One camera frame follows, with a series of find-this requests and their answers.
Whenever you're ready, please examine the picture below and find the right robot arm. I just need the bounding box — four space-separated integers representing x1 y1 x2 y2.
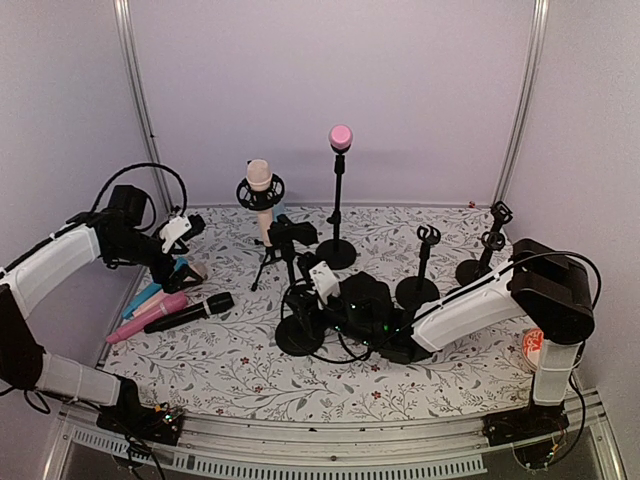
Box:
282 238 601 436

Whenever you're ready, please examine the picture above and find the right aluminium frame post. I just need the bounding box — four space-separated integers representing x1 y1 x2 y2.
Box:
492 0 550 203

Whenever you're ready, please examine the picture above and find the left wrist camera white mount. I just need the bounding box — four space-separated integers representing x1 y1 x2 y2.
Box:
158 216 192 254

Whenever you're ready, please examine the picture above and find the pink microphone back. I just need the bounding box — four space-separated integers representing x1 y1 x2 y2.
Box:
328 124 353 152

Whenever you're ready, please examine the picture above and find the left aluminium frame post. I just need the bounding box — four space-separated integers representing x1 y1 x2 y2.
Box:
112 0 176 214

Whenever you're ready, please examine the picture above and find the light blue cup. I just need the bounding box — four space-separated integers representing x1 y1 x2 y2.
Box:
273 200 286 218

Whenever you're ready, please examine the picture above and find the front aluminium rail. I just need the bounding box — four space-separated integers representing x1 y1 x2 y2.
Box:
42 389 629 479

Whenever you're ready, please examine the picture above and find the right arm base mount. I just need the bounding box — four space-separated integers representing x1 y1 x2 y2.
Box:
482 397 569 446

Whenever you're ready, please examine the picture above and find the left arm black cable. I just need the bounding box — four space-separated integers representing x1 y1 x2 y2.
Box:
92 162 190 221

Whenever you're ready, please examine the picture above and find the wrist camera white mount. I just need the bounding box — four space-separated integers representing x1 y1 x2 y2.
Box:
310 261 341 305
158 216 192 254

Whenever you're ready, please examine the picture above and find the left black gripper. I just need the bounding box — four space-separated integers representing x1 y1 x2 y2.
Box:
109 228 204 293

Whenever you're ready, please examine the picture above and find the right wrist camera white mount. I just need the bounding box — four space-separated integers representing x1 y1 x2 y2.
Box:
310 261 341 305

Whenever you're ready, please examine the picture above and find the floral table mat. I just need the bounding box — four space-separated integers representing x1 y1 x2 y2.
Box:
104 207 532 423

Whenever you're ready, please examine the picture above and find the black tripod shockmount stand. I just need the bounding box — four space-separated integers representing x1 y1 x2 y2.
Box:
236 159 285 291

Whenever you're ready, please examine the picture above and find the beige pink microphone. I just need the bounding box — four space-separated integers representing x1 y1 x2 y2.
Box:
133 262 208 318

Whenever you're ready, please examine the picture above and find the aluminium frame post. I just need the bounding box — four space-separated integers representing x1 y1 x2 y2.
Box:
492 0 550 203
112 0 176 214

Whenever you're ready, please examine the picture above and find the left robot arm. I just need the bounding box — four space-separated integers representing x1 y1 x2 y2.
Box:
1 185 205 434

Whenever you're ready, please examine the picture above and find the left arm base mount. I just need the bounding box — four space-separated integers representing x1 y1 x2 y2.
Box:
96 393 185 446

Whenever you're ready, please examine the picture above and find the black microphone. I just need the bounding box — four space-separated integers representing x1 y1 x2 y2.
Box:
143 292 235 334

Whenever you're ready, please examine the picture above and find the blue microphone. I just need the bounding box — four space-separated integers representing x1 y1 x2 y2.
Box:
122 282 167 319

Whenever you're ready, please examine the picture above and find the red white patterned bowl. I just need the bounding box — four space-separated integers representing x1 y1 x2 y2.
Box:
522 328 544 372

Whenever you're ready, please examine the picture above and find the beige microphone in shockmount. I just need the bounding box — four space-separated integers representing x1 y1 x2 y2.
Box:
246 159 273 247

